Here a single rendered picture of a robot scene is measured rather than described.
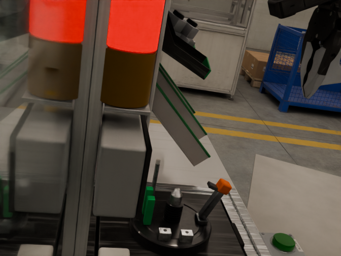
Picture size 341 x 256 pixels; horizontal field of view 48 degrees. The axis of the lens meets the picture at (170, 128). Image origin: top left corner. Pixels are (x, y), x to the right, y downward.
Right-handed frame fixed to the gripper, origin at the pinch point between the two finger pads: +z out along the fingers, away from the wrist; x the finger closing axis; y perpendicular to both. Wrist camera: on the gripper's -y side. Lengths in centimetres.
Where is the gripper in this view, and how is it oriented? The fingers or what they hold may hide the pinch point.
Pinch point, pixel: (304, 90)
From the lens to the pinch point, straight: 68.8
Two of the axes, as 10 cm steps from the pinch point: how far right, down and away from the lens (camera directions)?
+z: -1.7, 9.1, 3.7
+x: -1.4, -4.0, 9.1
